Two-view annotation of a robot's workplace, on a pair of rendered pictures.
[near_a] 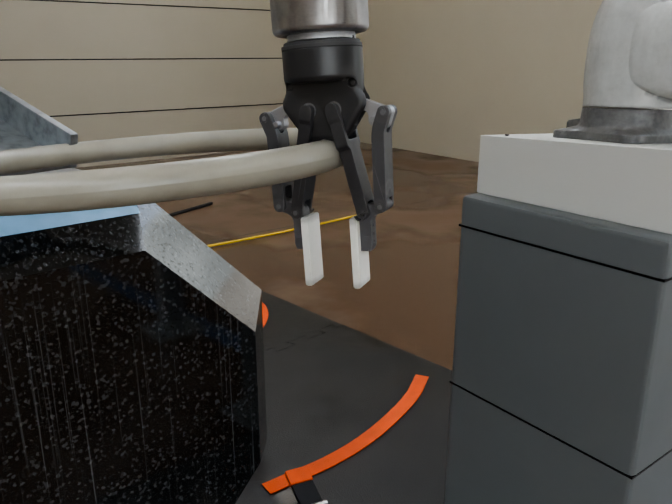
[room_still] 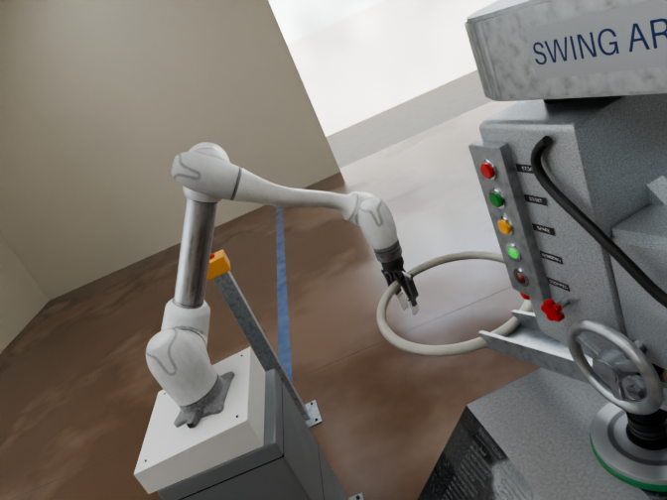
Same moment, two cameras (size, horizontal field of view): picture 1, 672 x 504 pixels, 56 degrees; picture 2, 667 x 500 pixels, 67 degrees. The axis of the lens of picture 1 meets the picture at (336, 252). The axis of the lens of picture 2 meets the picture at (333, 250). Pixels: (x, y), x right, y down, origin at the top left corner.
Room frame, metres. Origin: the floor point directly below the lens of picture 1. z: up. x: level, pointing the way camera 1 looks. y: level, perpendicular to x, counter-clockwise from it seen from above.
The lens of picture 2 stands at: (1.90, 0.86, 1.78)
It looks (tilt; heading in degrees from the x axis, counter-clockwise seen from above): 21 degrees down; 220
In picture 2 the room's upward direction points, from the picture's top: 25 degrees counter-clockwise
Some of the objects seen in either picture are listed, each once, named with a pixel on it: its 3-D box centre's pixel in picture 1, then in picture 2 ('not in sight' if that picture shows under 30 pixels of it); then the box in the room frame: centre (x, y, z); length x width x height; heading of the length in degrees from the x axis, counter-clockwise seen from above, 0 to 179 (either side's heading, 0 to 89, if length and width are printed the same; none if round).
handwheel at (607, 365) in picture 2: not in sight; (629, 353); (1.26, 0.75, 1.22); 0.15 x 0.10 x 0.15; 52
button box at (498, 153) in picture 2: not in sight; (512, 221); (1.14, 0.61, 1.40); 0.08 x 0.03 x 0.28; 52
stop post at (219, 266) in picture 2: not in sight; (260, 343); (0.45, -1.06, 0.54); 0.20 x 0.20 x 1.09; 44
